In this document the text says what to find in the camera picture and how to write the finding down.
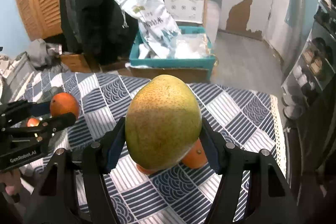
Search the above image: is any green yellow mango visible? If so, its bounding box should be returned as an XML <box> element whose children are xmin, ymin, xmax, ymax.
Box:
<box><xmin>125</xmin><ymin>75</ymin><xmax>202</xmax><ymax>170</ymax></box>

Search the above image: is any person's hand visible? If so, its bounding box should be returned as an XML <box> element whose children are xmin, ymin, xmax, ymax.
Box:
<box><xmin>0</xmin><ymin>169</ymin><xmax>22</xmax><ymax>196</ymax></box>

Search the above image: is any clear glass bowl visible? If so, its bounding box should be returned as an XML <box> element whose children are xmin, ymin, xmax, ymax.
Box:
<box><xmin>15</xmin><ymin>87</ymin><xmax>78</xmax><ymax>152</ymax></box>

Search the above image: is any smaller red apple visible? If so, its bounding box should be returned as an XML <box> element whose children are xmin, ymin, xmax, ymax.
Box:
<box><xmin>27</xmin><ymin>118</ymin><xmax>40</xmax><ymax>127</ymax></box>

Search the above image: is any grey storage bag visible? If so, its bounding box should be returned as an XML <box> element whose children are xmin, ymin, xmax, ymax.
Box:
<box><xmin>1</xmin><ymin>52</ymin><xmax>35</xmax><ymax>103</ymax></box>

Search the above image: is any wooden drawer box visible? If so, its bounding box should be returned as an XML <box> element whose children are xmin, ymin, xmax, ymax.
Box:
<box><xmin>60</xmin><ymin>54</ymin><xmax>92</xmax><ymax>73</ymax></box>

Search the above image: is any grey crumpled clothing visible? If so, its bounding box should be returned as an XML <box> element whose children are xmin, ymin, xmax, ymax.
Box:
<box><xmin>26</xmin><ymin>39</ymin><xmax>63</xmax><ymax>70</ymax></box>

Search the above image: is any large orange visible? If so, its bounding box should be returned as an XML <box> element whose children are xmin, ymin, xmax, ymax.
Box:
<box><xmin>181</xmin><ymin>139</ymin><xmax>208</xmax><ymax>169</ymax></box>

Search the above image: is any blue white patterned tablecloth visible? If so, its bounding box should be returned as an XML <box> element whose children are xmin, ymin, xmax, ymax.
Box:
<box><xmin>17</xmin><ymin>72</ymin><xmax>286</xmax><ymax>223</ymax></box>

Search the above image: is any small tangerine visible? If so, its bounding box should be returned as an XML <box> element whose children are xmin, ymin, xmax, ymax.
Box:
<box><xmin>136</xmin><ymin>164</ymin><xmax>157</xmax><ymax>176</ymax></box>

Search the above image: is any dark hanging jacket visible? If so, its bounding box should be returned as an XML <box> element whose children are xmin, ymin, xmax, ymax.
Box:
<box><xmin>60</xmin><ymin>0</ymin><xmax>138</xmax><ymax>66</ymax></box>

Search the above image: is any white printed rice bag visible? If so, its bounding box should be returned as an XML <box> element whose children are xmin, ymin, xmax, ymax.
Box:
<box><xmin>114</xmin><ymin>0</ymin><xmax>181</xmax><ymax>59</ymax></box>

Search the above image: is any shoe rack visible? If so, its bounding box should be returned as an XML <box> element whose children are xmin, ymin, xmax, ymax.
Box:
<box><xmin>281</xmin><ymin>0</ymin><xmax>335</xmax><ymax>120</ymax></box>

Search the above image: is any clear plastic bag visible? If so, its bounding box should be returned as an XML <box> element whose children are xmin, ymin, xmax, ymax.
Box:
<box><xmin>171</xmin><ymin>34</ymin><xmax>211</xmax><ymax>59</ymax></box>

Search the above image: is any teal plastic tray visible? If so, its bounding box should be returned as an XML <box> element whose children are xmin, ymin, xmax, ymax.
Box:
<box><xmin>129</xmin><ymin>26</ymin><xmax>217</xmax><ymax>75</ymax></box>

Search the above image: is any white patterned storage box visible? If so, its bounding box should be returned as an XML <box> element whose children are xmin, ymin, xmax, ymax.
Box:
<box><xmin>164</xmin><ymin>0</ymin><xmax>205</xmax><ymax>24</ymax></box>

